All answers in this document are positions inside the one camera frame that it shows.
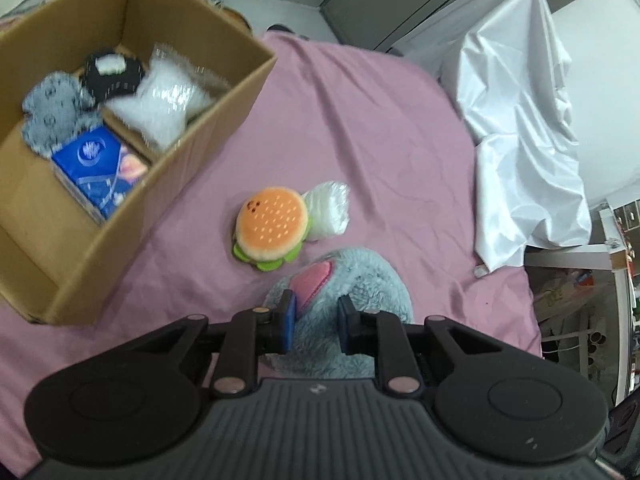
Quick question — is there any pink bed sheet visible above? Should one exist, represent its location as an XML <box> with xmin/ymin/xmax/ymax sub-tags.
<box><xmin>1</xmin><ymin>32</ymin><xmax>540</xmax><ymax>475</ymax></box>

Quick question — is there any white stuffing plastic bag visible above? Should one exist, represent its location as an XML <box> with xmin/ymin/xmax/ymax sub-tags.
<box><xmin>303</xmin><ymin>181</ymin><xmax>350</xmax><ymax>240</ymax></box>

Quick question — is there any hamburger plush toy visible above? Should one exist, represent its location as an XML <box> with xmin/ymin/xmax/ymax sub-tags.
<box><xmin>232</xmin><ymin>186</ymin><xmax>311</xmax><ymax>272</ymax></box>

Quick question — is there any grey knitted soft toy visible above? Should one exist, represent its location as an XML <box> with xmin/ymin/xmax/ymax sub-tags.
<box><xmin>22</xmin><ymin>72</ymin><xmax>103</xmax><ymax>159</ymax></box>

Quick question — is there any clear bubble wrap bag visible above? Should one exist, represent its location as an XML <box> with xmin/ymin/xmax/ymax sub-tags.
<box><xmin>106</xmin><ymin>44</ymin><xmax>231</xmax><ymax>153</ymax></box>

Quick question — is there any brown cardboard box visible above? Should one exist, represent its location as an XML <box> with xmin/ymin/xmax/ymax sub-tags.
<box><xmin>1</xmin><ymin>0</ymin><xmax>276</xmax><ymax>325</ymax></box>

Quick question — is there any blue tissue pack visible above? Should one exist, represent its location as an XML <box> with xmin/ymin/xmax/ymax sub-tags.
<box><xmin>51</xmin><ymin>126</ymin><xmax>149</xmax><ymax>223</ymax></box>

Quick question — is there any black slipper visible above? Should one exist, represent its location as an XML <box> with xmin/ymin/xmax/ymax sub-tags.
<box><xmin>267</xmin><ymin>24</ymin><xmax>309</xmax><ymax>41</ymax></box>

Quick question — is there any white draped cloth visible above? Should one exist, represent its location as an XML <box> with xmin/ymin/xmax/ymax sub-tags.
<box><xmin>394</xmin><ymin>0</ymin><xmax>591</xmax><ymax>274</ymax></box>

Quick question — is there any orange floor mat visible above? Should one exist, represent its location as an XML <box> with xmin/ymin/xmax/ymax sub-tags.
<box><xmin>221</xmin><ymin>6</ymin><xmax>253</xmax><ymax>35</ymax></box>

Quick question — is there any grey-blue fluffy plush toy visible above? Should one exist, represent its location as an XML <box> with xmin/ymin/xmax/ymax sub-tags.
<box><xmin>262</xmin><ymin>247</ymin><xmax>413</xmax><ymax>379</ymax></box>

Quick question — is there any black fabric pouch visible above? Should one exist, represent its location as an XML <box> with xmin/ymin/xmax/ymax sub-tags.
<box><xmin>80</xmin><ymin>50</ymin><xmax>145</xmax><ymax>104</ymax></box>

